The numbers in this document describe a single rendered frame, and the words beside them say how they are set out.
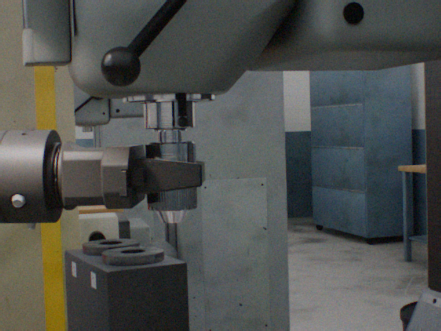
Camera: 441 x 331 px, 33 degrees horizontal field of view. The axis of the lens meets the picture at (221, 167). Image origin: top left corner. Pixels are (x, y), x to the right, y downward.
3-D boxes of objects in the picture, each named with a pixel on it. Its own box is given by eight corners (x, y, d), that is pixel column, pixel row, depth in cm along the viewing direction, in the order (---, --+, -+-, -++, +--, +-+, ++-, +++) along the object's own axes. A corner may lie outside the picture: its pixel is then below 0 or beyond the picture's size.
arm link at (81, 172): (126, 125, 64) (-13, 128, 64) (129, 238, 64) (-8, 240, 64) (145, 125, 76) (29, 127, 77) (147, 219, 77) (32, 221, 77)
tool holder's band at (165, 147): (176, 151, 73) (175, 141, 73) (205, 151, 70) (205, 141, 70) (135, 153, 70) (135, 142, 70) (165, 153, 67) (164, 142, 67)
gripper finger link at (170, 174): (202, 192, 68) (134, 193, 68) (201, 156, 68) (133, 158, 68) (201, 194, 66) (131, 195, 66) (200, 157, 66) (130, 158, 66)
